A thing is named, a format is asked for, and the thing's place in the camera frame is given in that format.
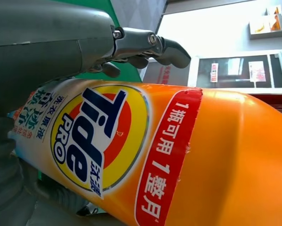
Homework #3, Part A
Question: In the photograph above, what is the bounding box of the orange Tide detergent bottle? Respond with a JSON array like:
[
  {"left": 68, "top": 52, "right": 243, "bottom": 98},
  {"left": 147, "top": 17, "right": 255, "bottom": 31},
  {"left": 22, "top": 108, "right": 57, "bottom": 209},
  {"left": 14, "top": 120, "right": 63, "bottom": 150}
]
[{"left": 8, "top": 78, "right": 282, "bottom": 226}]

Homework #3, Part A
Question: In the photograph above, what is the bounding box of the small white red sticker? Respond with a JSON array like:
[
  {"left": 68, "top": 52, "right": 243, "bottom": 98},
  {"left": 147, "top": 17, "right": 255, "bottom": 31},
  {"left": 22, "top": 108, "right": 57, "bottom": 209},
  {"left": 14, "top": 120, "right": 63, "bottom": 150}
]
[{"left": 210, "top": 62, "right": 219, "bottom": 84}]

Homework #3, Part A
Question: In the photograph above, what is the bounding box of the ribbed grey left arm sleeve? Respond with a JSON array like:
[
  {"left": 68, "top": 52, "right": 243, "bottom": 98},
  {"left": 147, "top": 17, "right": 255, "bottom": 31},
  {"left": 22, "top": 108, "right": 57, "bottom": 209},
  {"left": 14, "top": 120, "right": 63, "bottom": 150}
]
[{"left": 0, "top": 116, "right": 38, "bottom": 226}]

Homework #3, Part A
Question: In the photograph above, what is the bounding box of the holder with orange leaflets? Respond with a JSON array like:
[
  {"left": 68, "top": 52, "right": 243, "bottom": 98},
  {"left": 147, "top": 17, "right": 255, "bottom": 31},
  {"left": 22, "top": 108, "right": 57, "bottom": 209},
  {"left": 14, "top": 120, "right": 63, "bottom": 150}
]
[{"left": 249, "top": 4, "right": 282, "bottom": 40}]

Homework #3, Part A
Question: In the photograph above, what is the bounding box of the red fire cabinet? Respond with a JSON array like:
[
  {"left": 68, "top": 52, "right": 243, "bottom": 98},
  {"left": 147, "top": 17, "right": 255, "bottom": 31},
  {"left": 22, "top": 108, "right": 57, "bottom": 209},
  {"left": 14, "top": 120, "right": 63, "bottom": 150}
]
[{"left": 248, "top": 93, "right": 282, "bottom": 112}]

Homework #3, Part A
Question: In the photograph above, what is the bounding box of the large white red sticker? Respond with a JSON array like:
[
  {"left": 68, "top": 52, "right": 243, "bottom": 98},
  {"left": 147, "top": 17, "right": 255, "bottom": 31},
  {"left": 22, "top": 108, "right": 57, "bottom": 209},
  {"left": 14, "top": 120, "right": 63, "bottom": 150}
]
[{"left": 248, "top": 60, "right": 267, "bottom": 84}]

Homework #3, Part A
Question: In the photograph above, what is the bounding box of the white framed glass cabinet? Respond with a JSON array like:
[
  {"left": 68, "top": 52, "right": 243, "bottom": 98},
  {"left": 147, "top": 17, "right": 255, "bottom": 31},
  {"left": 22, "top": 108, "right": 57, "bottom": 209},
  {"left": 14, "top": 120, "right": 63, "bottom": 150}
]
[{"left": 187, "top": 49, "right": 282, "bottom": 95}]

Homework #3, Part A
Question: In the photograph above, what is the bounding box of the grey panel with red lettering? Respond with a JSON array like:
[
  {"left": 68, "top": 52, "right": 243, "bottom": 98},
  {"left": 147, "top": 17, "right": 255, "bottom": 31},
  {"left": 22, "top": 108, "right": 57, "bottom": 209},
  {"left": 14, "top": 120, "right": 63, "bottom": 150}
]
[{"left": 143, "top": 58, "right": 191, "bottom": 87}]

